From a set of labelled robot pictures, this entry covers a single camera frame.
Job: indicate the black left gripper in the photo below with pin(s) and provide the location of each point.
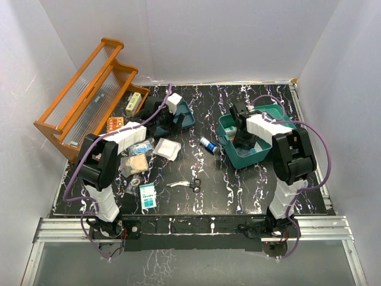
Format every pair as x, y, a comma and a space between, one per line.
172, 126

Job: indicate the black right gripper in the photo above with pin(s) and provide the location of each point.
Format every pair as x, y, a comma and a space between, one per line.
249, 142

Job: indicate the white bottle green label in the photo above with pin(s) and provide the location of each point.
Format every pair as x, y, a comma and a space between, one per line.
231, 131

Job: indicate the teal medicine kit box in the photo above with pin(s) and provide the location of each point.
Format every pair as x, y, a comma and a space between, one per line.
226, 142

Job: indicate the white gauze pad packet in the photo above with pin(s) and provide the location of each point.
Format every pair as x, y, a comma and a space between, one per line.
167, 149

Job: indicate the light blue cotton swab packet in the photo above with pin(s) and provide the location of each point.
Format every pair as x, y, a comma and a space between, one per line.
260, 149

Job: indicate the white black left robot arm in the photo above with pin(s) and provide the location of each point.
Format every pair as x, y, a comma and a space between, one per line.
97, 161

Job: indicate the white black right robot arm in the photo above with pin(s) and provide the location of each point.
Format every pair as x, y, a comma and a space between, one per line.
293, 157

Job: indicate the dark teal divided tray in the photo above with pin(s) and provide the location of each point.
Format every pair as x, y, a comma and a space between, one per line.
167, 118

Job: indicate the blue white bandage roll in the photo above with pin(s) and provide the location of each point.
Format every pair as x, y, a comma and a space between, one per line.
210, 146

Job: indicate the alcohol wipes plastic bag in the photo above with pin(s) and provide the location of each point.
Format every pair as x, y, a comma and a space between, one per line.
145, 147

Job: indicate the yellow white small box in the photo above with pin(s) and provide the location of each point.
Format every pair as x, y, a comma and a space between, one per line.
133, 104

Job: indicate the orange snack packet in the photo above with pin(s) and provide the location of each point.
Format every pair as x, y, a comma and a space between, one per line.
114, 123

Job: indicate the cream gloves plastic bag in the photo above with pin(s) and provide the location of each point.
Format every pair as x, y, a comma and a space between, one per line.
133, 165

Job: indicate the teal white sachet packet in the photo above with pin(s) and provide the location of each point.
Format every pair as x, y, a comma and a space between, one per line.
147, 196

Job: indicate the small clear zip bag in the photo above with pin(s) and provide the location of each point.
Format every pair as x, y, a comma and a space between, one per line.
133, 185

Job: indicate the orange wooden shelf rack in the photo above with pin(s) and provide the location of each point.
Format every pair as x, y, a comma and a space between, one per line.
89, 99

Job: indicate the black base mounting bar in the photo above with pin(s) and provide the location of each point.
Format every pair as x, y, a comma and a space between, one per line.
206, 232

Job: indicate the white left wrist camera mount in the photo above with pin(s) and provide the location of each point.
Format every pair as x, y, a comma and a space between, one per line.
173, 102

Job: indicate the black handled scissors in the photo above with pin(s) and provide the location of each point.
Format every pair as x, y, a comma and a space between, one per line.
195, 185

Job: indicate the aluminium frame rail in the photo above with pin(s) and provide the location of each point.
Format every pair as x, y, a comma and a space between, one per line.
196, 251

